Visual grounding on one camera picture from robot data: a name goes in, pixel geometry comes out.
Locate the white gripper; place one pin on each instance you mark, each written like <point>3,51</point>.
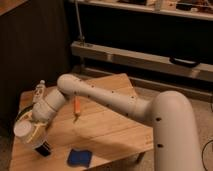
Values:
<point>45,110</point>

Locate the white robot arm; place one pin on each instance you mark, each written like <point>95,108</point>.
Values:
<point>176,142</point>

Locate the black whiteboard eraser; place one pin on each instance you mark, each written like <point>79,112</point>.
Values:
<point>44,149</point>

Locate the green bowl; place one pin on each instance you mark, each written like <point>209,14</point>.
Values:
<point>22,112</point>

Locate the white plastic bottle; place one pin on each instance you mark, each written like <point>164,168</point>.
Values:
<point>39,91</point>

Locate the orange screwdriver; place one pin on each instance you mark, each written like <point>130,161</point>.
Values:
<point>77,109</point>

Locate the blue sponge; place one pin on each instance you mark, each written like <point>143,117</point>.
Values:
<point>79,158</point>

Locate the wooden table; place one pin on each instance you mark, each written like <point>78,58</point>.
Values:
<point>108,135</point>

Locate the metal pole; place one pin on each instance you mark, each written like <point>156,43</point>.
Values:
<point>81,36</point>

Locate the metal shelf rail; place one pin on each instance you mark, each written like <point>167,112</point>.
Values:
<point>141,60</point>

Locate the black handle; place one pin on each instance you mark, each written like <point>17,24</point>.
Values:
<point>191,64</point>

